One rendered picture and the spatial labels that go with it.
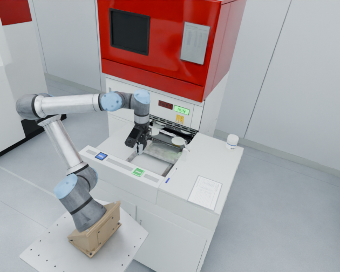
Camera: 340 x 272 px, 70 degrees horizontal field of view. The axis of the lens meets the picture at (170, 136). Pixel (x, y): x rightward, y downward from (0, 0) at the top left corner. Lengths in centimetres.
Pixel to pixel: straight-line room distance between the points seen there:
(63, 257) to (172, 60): 122
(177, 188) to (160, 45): 88
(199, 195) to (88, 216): 56
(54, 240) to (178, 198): 64
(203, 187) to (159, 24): 99
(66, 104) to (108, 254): 71
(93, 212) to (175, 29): 109
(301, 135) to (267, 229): 131
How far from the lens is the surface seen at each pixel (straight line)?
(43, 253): 136
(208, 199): 133
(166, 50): 160
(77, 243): 130
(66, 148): 128
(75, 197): 117
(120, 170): 143
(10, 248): 245
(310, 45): 299
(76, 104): 107
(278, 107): 321
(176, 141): 176
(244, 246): 243
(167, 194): 133
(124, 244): 131
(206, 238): 147
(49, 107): 112
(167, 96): 176
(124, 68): 181
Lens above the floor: 195
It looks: 36 degrees down
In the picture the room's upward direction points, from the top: 7 degrees clockwise
